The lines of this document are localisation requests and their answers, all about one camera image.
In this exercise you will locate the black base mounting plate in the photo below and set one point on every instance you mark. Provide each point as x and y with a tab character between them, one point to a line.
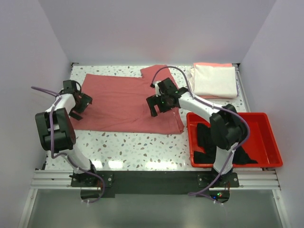
111	183

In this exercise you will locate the black clothes in bin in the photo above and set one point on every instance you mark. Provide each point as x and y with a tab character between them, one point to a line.
209	154

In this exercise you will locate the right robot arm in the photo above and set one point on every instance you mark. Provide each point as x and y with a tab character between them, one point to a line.
227	128

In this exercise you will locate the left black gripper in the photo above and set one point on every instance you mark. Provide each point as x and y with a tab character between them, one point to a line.
85	100

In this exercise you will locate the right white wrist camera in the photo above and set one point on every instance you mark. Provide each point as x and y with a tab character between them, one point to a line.
156	87

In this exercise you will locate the aluminium front rail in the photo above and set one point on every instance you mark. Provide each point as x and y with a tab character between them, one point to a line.
249	179

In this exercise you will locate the folded white t shirt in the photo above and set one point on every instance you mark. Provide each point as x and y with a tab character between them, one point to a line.
219	81

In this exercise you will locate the pink polo shirt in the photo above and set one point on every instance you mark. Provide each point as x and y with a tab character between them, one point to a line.
119	104

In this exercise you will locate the folded light pink shirt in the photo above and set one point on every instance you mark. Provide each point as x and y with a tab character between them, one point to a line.
212	64

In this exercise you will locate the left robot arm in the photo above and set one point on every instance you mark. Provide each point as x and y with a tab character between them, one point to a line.
55	130

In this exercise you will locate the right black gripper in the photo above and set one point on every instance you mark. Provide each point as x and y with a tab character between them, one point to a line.
154	100

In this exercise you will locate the red plastic bin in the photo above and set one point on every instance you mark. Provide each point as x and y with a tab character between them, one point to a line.
261	145

